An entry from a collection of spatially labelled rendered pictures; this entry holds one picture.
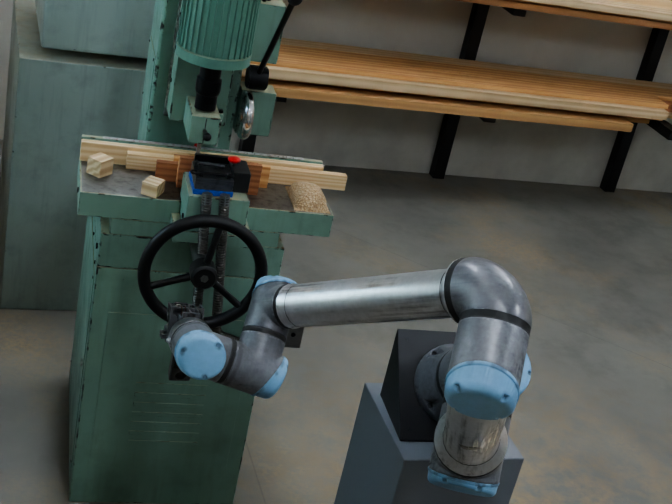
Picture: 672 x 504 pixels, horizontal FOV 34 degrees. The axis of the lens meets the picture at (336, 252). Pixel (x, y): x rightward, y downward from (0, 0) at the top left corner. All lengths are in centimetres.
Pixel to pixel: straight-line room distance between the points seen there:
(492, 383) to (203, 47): 116
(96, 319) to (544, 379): 189
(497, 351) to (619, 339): 279
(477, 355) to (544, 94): 348
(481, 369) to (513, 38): 387
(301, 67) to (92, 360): 223
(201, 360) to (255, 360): 11
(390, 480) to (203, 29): 110
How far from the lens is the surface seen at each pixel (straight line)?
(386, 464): 257
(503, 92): 503
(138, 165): 270
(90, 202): 257
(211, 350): 210
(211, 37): 253
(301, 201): 265
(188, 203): 248
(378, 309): 196
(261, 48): 282
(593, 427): 389
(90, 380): 282
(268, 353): 215
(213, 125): 263
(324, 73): 470
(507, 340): 175
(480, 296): 178
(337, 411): 355
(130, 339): 275
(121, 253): 263
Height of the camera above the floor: 198
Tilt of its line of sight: 26 degrees down
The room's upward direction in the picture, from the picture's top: 13 degrees clockwise
